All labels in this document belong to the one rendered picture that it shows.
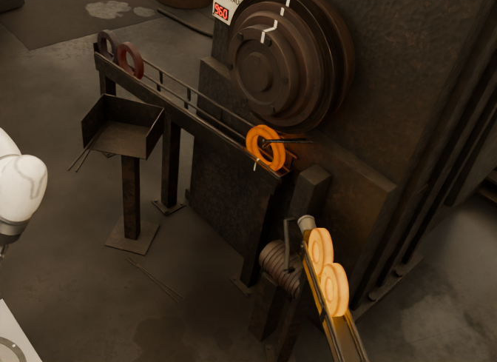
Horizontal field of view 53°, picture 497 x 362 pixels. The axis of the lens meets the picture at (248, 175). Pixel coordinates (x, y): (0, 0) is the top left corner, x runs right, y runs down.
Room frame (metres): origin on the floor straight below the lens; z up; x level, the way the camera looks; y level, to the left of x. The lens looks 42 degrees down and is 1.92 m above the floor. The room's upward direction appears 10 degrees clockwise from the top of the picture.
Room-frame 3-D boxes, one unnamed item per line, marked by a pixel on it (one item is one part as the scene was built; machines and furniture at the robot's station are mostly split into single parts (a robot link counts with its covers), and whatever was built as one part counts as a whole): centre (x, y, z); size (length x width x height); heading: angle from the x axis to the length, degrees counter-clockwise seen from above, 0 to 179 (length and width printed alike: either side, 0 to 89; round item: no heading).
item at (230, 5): (1.78, 0.15, 1.15); 0.26 x 0.02 x 0.18; 50
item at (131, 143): (1.57, 0.53, 0.36); 0.26 x 0.20 x 0.72; 85
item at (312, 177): (1.34, -0.23, 0.68); 0.11 x 0.08 x 0.24; 140
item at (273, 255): (1.16, -0.21, 0.27); 0.22 x 0.13 x 0.53; 50
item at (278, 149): (1.48, -0.04, 0.75); 0.18 x 0.03 x 0.18; 49
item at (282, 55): (1.40, 0.02, 1.12); 0.28 x 0.06 x 0.28; 50
